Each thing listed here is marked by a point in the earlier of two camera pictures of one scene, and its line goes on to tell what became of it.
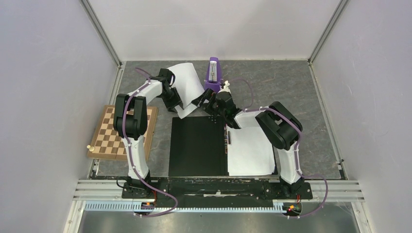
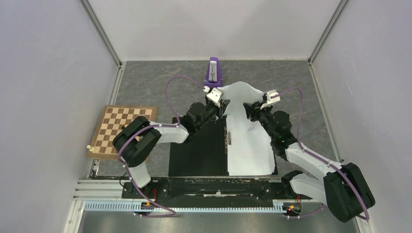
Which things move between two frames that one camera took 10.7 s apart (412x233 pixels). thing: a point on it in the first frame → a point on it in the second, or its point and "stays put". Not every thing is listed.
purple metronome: (214, 77) stays put
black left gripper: (176, 102) → (224, 104)
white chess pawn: (91, 148) stays put
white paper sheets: (250, 152) stays put
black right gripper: (210, 94) → (253, 110)
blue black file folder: (198, 147) stays put
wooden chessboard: (108, 144) stays put
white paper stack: (189, 86) → (239, 93)
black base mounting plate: (217, 191) stays put
